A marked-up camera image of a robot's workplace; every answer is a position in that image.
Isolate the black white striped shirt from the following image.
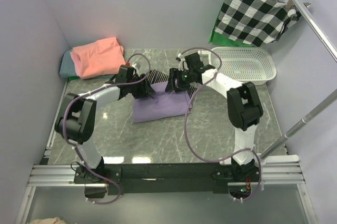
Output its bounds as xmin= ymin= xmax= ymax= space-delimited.
xmin=147 ymin=70 xmax=197 ymax=98

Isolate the purple t shirt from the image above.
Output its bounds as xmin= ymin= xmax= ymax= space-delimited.
xmin=133 ymin=81 xmax=192 ymax=123

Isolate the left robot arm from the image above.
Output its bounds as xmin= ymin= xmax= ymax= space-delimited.
xmin=54 ymin=65 xmax=155 ymax=176

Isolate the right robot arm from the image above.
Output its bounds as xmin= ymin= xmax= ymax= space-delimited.
xmin=165 ymin=53 xmax=263 ymax=181

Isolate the pink folded t shirt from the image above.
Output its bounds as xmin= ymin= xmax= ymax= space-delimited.
xmin=70 ymin=37 xmax=125 ymax=79

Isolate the white rack foot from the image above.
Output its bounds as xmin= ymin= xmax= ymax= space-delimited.
xmin=198 ymin=50 xmax=211 ymax=56

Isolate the green hanging cloth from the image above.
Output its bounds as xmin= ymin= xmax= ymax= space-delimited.
xmin=208 ymin=17 xmax=255 ymax=47

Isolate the green folded t shirt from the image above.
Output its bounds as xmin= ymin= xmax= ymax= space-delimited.
xmin=68 ymin=76 xmax=80 ymax=81

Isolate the grey-blue folded t shirt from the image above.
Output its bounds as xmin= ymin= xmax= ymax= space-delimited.
xmin=60 ymin=50 xmax=125 ymax=79

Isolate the white plastic laundry basket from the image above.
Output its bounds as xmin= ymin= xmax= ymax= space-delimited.
xmin=207 ymin=47 xmax=276 ymax=85

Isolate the black base beam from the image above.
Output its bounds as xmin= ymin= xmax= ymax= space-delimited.
xmin=74 ymin=162 xmax=259 ymax=196

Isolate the black white checkered cloth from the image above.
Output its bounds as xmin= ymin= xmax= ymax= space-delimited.
xmin=214 ymin=0 xmax=302 ymax=47

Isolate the silver metal rack pole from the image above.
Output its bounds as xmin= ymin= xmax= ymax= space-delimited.
xmin=291 ymin=0 xmax=336 ymax=62

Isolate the silver diagonal rack pole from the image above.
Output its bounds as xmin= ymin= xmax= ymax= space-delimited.
xmin=260 ymin=89 xmax=337 ymax=160

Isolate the beige cloth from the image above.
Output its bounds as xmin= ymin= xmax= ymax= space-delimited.
xmin=28 ymin=217 xmax=67 ymax=224

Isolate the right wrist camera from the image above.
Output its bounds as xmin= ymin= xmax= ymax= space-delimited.
xmin=176 ymin=53 xmax=185 ymax=71

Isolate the aluminium rail frame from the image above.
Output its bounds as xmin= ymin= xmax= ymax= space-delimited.
xmin=17 ymin=96 xmax=317 ymax=223

